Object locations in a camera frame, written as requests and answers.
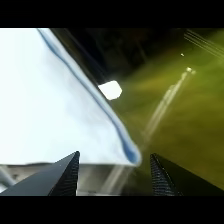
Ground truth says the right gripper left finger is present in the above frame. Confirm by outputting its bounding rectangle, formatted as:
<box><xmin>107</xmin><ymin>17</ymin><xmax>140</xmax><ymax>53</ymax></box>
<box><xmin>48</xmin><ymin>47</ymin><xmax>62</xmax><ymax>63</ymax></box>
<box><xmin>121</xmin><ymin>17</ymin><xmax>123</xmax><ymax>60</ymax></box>
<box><xmin>0</xmin><ymin>150</ymin><xmax>81</xmax><ymax>197</ymax></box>

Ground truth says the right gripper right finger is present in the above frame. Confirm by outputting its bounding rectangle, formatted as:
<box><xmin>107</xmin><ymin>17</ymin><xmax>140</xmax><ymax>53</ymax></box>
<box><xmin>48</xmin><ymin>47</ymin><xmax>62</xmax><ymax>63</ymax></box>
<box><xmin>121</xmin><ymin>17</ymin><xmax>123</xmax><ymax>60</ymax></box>
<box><xmin>149</xmin><ymin>152</ymin><xmax>224</xmax><ymax>197</ymax></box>

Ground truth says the white shirt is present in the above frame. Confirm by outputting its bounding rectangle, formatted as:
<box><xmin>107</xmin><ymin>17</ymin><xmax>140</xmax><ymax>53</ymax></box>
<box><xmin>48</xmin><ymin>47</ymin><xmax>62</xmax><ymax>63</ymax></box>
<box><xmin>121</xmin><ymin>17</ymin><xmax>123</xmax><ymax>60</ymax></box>
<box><xmin>0</xmin><ymin>27</ymin><xmax>143</xmax><ymax>167</ymax></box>

